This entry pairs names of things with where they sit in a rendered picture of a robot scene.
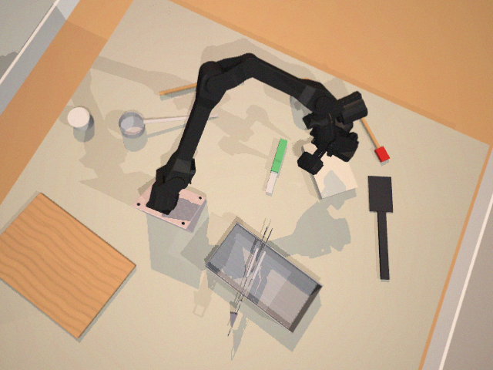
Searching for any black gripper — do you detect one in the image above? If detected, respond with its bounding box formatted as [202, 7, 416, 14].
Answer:
[297, 118, 354, 175]

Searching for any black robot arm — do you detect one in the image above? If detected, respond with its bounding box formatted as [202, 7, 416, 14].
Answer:
[146, 52, 368, 215]

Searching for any grey cylinder with orange lid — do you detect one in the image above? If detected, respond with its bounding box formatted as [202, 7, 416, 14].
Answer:
[290, 96, 307, 111]

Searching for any black spatula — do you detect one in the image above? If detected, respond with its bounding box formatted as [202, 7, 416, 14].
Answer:
[368, 176, 393, 280]

